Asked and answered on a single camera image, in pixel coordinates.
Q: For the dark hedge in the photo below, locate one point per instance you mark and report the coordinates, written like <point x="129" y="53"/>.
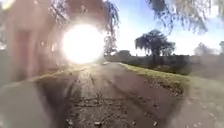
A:
<point x="160" y="63"/>

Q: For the grey asphalt road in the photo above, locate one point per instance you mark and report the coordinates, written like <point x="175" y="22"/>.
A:
<point x="110" y="96"/>

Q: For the weeping tree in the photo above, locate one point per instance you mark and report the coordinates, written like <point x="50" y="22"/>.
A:
<point x="154" y="42"/>

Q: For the overhanging tree branches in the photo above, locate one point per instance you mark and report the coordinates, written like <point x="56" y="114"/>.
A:
<point x="186" y="11"/>

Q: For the grass verge strip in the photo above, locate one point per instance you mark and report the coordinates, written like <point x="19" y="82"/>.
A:
<point x="156" y="78"/>

